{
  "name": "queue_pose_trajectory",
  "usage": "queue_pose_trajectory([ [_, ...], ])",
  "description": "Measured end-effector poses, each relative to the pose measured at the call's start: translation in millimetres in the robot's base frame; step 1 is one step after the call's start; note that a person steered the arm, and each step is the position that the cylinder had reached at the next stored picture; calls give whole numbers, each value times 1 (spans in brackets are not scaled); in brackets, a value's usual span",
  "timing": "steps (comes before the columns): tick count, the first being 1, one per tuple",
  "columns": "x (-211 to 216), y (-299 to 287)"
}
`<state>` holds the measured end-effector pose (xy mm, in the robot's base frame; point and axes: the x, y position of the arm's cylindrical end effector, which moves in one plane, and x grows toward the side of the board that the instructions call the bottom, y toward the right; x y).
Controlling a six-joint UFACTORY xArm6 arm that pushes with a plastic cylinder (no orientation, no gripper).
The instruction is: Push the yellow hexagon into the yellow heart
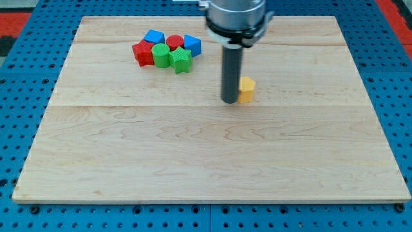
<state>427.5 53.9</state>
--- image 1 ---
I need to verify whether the red cylinder block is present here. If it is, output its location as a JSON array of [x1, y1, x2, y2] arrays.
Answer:
[[165, 35, 184, 52]]

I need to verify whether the wooden board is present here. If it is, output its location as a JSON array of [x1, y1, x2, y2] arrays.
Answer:
[[12, 16, 411, 204]]

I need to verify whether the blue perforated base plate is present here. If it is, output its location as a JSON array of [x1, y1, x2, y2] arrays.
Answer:
[[1, 1, 411, 231]]

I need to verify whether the blue triangle block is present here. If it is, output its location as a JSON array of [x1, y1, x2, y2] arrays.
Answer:
[[183, 34, 201, 57]]

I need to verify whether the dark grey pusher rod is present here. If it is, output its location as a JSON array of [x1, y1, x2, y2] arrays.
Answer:
[[221, 47, 243, 104]]

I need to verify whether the green cylinder block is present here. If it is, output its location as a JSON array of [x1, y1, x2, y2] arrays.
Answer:
[[151, 43, 170, 68]]

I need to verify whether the blue cube block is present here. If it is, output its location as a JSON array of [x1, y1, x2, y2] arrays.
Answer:
[[144, 29, 165, 44]]

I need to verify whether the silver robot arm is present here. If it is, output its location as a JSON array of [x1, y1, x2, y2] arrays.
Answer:
[[173, 0, 274, 49]]

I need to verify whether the red star block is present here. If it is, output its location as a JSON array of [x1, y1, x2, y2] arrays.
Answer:
[[132, 39, 155, 67]]

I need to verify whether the yellow hexagon block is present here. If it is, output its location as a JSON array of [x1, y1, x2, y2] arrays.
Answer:
[[238, 77, 256, 103]]

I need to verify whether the green star block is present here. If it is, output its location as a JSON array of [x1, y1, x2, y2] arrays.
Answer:
[[169, 47, 192, 74]]

